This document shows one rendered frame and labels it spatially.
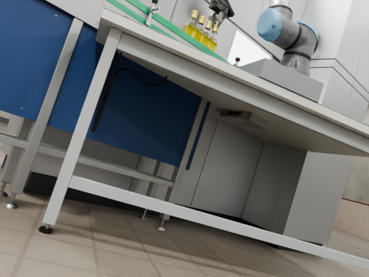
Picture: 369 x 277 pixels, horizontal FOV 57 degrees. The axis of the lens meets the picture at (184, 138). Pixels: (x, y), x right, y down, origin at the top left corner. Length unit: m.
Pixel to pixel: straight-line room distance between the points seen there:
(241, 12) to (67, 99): 1.44
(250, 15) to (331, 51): 0.65
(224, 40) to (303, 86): 0.97
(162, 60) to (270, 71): 0.41
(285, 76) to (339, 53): 1.39
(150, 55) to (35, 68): 0.44
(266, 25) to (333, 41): 1.36
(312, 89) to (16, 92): 1.12
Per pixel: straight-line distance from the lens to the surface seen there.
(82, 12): 1.45
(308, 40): 1.52
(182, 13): 2.07
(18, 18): 1.39
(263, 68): 1.33
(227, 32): 2.30
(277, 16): 1.44
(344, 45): 2.79
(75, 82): 1.43
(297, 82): 1.41
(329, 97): 2.65
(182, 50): 1.21
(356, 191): 12.44
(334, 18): 2.87
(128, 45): 1.22
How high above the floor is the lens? 0.34
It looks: 4 degrees up
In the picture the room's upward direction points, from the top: 18 degrees clockwise
